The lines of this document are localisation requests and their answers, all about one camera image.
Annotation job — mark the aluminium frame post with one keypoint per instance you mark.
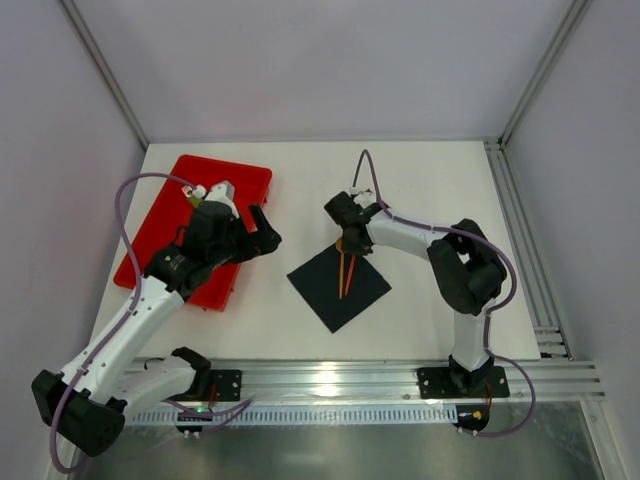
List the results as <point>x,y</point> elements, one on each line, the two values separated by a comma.
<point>558,43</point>
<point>89,43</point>

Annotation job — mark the right aluminium frame post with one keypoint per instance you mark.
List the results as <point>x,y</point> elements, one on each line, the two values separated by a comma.
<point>558,43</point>

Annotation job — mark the yellow plastic spoon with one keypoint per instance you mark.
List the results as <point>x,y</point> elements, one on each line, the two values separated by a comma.
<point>341,277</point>

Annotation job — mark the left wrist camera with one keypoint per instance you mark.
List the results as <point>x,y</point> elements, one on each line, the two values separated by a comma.
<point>222,192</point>

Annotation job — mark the red plastic tray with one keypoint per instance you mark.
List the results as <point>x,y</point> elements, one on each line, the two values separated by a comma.
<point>171,210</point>

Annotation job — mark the orange plastic fork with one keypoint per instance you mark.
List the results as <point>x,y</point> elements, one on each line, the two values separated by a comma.
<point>349,271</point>

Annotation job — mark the left aluminium frame post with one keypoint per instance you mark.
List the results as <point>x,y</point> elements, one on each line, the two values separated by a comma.
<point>89,43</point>

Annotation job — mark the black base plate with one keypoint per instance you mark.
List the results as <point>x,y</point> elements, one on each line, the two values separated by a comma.
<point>215,386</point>
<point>442,383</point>

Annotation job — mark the black paper napkin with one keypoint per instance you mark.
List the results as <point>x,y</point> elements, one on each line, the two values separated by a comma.
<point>317,282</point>

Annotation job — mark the aluminium mounting rail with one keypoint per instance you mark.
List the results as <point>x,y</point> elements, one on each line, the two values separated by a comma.
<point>553,379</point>

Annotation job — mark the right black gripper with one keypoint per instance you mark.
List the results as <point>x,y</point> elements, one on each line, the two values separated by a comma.
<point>356,240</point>

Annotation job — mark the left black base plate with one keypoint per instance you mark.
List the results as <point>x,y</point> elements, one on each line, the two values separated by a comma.
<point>215,386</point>

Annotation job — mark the perforated cable duct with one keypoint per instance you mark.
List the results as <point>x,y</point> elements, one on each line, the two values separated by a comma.
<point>262,414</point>

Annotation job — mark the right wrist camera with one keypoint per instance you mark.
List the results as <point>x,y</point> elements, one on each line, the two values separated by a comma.
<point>363,198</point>

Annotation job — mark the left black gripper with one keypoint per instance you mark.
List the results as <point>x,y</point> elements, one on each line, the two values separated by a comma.
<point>248,240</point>

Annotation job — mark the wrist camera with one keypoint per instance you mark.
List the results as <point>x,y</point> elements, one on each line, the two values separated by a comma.
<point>222,192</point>
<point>363,198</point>

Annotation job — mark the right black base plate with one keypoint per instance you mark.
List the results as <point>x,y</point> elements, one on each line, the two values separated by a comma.
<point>442,383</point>

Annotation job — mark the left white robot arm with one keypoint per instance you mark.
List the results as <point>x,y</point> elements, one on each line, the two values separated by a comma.
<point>89,400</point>

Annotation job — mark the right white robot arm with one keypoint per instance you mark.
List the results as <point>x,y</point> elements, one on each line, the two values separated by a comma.
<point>468,272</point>

